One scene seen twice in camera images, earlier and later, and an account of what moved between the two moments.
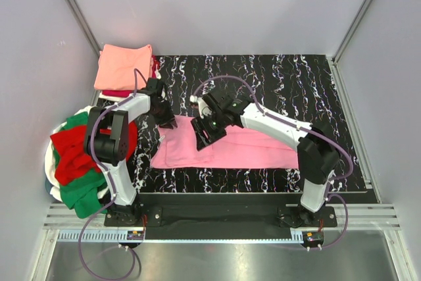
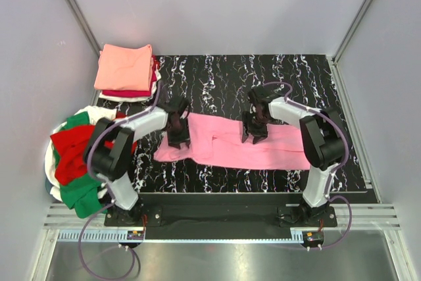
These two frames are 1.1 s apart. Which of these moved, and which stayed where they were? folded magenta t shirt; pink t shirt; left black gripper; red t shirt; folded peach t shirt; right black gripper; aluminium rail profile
Moved: right black gripper; left black gripper; pink t shirt
Stayed: folded magenta t shirt; folded peach t shirt; aluminium rail profile; red t shirt
